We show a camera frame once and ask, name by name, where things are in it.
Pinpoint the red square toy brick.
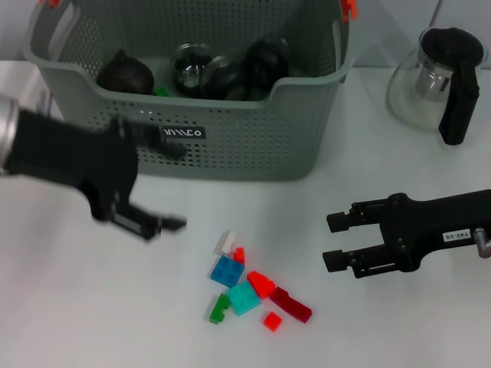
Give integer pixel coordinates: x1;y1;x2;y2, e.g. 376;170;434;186
262;310;284;331

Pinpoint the glass teapot black handle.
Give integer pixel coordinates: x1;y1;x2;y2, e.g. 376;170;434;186
386;26;489;146

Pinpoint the blue toy brick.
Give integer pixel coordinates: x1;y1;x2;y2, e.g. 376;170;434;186
209;255;246;288

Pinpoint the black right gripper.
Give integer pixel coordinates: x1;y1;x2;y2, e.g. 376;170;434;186
322;187;491;280

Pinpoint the red sloped toy brick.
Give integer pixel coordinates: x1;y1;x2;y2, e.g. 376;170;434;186
247;271;276;300

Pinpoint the right wrist cable with plug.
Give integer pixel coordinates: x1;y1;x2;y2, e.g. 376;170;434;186
473;228;491;258

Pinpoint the cyan toy brick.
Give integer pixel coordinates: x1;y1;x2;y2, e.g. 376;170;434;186
226;281;262;317

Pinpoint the grey-green perforated storage bin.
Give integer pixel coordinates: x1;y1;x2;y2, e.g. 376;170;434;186
21;0;358;183

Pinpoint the orange bin rim piece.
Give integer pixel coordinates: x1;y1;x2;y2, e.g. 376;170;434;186
340;0;360;22

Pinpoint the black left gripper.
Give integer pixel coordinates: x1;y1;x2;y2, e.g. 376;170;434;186
6;109;189;242

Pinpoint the black round teapot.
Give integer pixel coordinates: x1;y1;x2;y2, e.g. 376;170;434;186
95;48;156;95

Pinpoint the dark red toy brick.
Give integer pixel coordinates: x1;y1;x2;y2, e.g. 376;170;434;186
269;287;313;325

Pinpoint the white toy brick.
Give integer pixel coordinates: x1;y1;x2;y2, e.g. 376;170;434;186
213;229;237;255

